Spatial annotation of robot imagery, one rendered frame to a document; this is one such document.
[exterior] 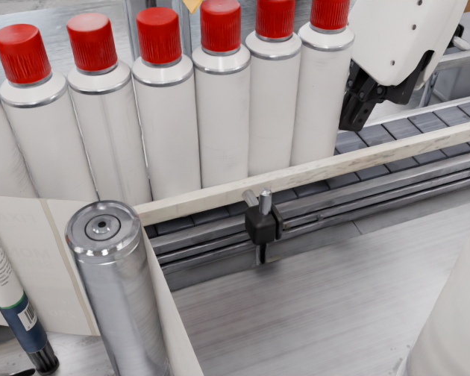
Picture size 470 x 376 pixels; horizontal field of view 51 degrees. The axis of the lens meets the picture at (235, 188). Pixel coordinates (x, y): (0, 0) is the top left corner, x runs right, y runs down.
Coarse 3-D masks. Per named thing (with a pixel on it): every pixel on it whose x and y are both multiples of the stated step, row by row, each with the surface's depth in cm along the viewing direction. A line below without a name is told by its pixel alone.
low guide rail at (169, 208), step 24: (384, 144) 54; (408, 144) 54; (432, 144) 55; (456, 144) 57; (288, 168) 51; (312, 168) 51; (336, 168) 52; (360, 168) 54; (192, 192) 48; (216, 192) 48; (240, 192) 49; (144, 216) 47; (168, 216) 48
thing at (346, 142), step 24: (408, 120) 63; (432, 120) 63; (456, 120) 63; (336, 144) 59; (360, 144) 59; (384, 168) 56; (408, 168) 57; (288, 192) 53; (312, 192) 53; (192, 216) 51; (216, 216) 51
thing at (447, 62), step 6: (450, 54) 58; (456, 54) 58; (462, 54) 58; (468, 54) 58; (444, 60) 57; (450, 60) 58; (456, 60) 58; (462, 60) 58; (468, 60) 59; (438, 66) 58; (444, 66) 58; (450, 66) 58; (456, 66) 59; (432, 72) 58; (378, 84) 56; (18, 144) 46; (84, 144) 48
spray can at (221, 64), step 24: (216, 0) 40; (216, 24) 39; (240, 24) 41; (216, 48) 40; (240, 48) 42; (216, 72) 41; (240, 72) 42; (216, 96) 43; (240, 96) 43; (216, 120) 44; (240, 120) 45; (216, 144) 46; (240, 144) 47; (216, 168) 48; (240, 168) 49
